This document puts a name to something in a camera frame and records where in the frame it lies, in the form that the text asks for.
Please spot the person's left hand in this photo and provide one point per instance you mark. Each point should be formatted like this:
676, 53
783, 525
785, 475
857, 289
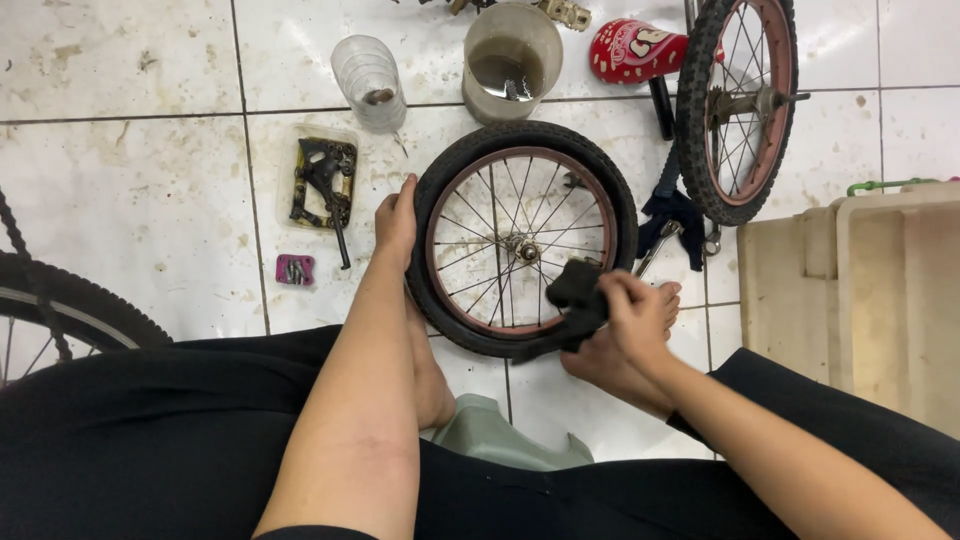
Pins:
395, 229

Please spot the person's right hand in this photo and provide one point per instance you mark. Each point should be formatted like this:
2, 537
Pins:
643, 319

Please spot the person's right fingers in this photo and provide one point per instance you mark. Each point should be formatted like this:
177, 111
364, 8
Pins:
619, 292

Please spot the black rag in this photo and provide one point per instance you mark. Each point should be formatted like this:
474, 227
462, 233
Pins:
574, 294

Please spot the small red-rimmed bicycle wheel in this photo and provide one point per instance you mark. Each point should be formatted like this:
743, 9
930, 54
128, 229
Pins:
525, 135

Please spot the silver combination wrench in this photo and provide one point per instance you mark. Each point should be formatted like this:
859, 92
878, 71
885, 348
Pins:
660, 241

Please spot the person's right foot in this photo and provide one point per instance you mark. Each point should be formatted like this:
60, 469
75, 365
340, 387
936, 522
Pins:
600, 371

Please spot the small silver wrench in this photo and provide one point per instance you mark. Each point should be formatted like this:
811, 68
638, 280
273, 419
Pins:
712, 241

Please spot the small open-end spanner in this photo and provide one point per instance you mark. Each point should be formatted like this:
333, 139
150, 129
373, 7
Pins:
574, 180

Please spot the knobby-tyre bicycle wheel with axle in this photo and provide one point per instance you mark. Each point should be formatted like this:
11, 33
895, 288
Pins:
694, 150

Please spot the green plastic stool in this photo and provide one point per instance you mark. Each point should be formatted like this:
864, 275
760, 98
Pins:
487, 439

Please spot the plastic bucket of dirty water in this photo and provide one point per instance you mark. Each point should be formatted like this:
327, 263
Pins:
510, 101

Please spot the red printed bicycle saddle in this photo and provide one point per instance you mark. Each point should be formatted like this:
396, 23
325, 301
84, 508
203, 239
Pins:
634, 52

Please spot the beige plastic container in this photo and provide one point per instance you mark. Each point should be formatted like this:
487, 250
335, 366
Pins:
885, 300

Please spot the black bicycle kickstand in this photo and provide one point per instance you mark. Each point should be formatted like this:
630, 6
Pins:
324, 176

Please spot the metal bicycle parts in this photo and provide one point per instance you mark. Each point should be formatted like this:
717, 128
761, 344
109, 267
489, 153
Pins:
457, 5

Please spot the small pink tray with bolts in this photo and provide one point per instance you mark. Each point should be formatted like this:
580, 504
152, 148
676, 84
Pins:
282, 270

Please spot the clear cut plastic bottle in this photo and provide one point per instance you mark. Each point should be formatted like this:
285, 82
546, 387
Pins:
364, 71

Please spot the clear plastic parts tray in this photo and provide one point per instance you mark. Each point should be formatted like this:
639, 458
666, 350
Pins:
286, 187

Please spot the person's black trousers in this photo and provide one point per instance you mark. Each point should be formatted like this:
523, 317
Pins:
150, 435

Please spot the large bicycle wheel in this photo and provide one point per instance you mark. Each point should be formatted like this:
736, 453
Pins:
82, 296

